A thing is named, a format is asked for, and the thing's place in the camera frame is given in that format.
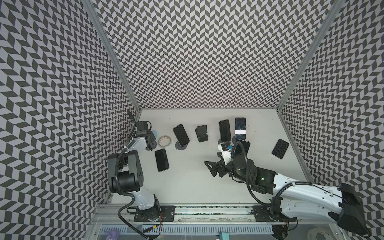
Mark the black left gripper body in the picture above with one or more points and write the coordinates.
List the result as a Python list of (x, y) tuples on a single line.
[(152, 136)]

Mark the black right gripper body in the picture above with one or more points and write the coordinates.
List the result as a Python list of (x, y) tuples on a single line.
[(221, 168)]

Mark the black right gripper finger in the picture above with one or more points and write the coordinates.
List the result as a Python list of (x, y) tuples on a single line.
[(209, 164), (212, 169)]

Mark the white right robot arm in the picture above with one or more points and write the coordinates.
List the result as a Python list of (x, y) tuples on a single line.
[(284, 199)]

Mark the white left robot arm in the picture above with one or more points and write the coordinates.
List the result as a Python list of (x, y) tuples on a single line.
[(125, 172)]

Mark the purple round stand back left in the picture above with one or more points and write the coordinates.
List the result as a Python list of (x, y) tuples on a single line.
[(178, 146)]

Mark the purple phone on stand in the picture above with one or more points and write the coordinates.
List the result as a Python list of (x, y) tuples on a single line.
[(225, 131)]

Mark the phone back right on stand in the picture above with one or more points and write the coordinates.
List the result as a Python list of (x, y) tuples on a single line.
[(240, 128)]

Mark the light blue earbuds case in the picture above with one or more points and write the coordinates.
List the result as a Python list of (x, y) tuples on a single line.
[(155, 133)]

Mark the clear packing tape roll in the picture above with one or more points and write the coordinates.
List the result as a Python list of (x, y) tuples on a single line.
[(164, 141)]

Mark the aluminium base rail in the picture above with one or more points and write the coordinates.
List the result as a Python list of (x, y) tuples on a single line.
[(188, 220)]

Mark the aluminium corner post left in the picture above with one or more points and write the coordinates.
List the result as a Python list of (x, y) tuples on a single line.
[(95, 20)]

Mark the aluminium corner post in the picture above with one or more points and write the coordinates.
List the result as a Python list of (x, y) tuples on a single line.
[(95, 20), (321, 34)]

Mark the aluminium corner post right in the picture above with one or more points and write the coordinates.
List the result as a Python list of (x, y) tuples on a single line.
[(321, 34)]

